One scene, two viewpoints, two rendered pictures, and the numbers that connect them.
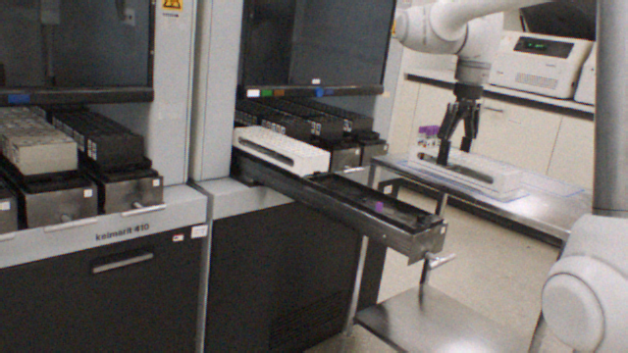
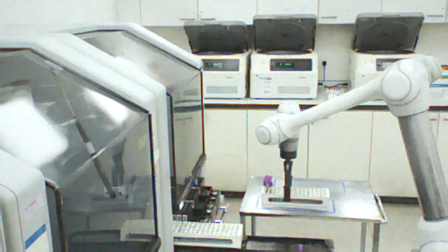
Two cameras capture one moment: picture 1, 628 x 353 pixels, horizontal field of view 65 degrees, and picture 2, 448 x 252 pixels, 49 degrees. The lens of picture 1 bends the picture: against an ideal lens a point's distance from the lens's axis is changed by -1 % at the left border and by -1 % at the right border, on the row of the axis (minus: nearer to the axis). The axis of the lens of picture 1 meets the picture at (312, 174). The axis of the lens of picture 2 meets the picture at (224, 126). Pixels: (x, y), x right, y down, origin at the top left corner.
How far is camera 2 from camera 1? 1.16 m
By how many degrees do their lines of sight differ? 34
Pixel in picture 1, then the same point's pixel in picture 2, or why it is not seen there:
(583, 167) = not seen: hidden behind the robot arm
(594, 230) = (436, 230)
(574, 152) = not seen: hidden behind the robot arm
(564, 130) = (251, 120)
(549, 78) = (231, 87)
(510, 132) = (213, 129)
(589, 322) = not seen: outside the picture
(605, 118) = (423, 182)
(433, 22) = (283, 129)
